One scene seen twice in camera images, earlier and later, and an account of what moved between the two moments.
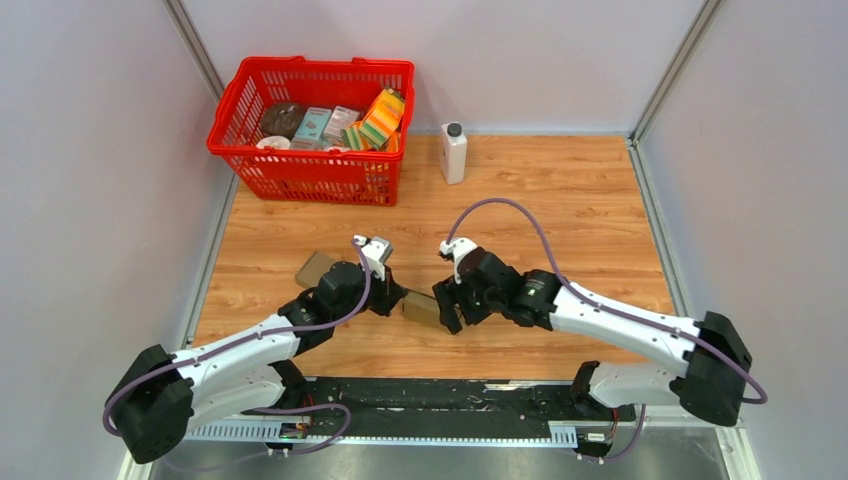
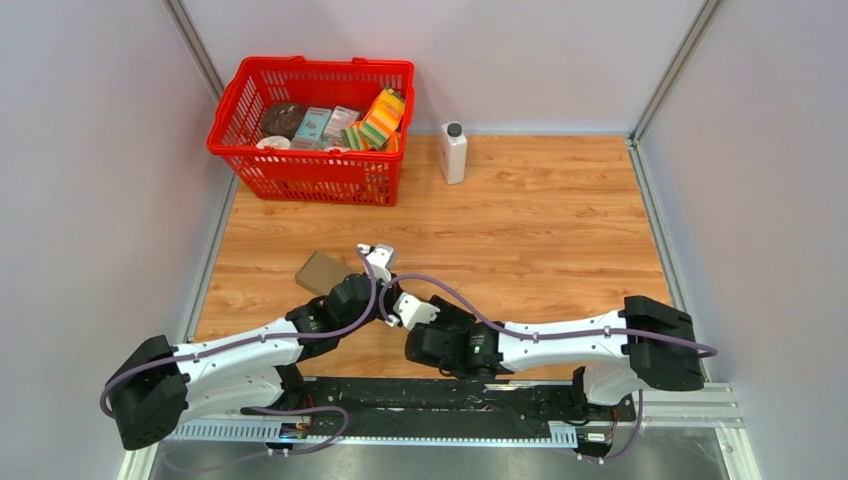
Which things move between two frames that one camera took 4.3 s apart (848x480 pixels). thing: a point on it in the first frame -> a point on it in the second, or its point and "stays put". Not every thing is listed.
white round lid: (274, 142) stays put
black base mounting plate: (449, 408) stays put
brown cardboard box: (318, 265) stays put
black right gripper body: (475, 308) -> (450, 318)
